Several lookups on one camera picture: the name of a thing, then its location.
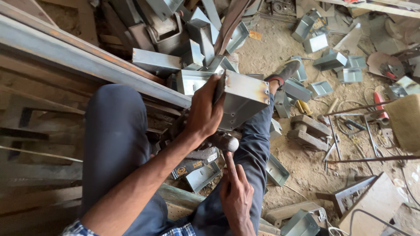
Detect person's left hand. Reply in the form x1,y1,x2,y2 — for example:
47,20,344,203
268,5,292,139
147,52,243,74
185,74,227,141

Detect person's right hand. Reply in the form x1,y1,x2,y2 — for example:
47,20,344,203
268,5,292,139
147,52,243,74
219,151,256,227

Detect galvanized metal box with scorch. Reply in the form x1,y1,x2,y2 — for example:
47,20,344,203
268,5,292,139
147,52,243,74
213,69,270,132

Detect hammer with rounded head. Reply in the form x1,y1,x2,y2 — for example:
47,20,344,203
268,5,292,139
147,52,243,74
203,132,240,153

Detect shallow galvanized metal tray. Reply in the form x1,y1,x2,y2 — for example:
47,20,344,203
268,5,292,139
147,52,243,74
185,161,222,194
265,153,291,187

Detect person's right leg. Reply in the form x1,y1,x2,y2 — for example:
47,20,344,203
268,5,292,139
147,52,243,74
190,93,275,236

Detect person's leg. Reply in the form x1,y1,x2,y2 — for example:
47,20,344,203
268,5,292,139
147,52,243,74
190,93,275,236
81,84,173,236

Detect black carton with yellow label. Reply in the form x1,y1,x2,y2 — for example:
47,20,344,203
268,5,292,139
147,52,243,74
171,153,220,180

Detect galvanized metal channel piece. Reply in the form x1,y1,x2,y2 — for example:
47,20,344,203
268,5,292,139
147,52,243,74
280,210,321,236

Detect small folded metal box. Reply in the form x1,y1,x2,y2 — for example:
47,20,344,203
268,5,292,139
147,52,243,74
269,118,283,140

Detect pile of galvanized metal boxes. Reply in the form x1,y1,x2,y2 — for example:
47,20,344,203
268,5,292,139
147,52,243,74
108,0,263,96

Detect black shoe with red trim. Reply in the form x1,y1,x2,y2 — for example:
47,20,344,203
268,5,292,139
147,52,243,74
264,59,301,88

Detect person's left leg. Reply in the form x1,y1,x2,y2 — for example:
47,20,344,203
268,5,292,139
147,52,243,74
81,84,173,236

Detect wooden block stand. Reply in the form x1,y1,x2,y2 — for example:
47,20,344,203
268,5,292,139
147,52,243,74
287,114,333,152

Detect long rusty steel beam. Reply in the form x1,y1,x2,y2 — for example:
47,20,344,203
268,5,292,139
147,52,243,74
0,13,193,109

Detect brown wooden board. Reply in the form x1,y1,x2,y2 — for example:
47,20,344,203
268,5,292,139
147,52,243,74
338,172,409,236

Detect scattered metal trays on ground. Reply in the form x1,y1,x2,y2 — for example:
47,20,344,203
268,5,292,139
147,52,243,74
274,9,368,119

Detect long thin steel rod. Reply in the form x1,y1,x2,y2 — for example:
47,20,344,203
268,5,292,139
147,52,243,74
327,155,420,164
324,100,393,116

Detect stack of wooden planks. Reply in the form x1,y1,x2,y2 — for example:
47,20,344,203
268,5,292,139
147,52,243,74
0,49,86,236

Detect woven straw mat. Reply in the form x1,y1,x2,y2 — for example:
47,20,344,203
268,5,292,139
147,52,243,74
383,93,420,152

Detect round rusty metal plate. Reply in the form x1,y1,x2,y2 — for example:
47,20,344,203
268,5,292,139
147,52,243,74
366,51,406,80

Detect yellow handled tool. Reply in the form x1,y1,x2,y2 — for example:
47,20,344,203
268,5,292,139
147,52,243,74
295,100,314,116

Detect dark metal bracket frame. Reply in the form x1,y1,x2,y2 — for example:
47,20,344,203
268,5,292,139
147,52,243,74
316,175,377,217

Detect black cable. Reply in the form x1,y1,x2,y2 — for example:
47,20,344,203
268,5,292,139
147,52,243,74
348,209,415,236

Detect red handled tool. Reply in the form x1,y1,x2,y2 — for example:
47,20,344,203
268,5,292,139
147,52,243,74
373,91,390,125

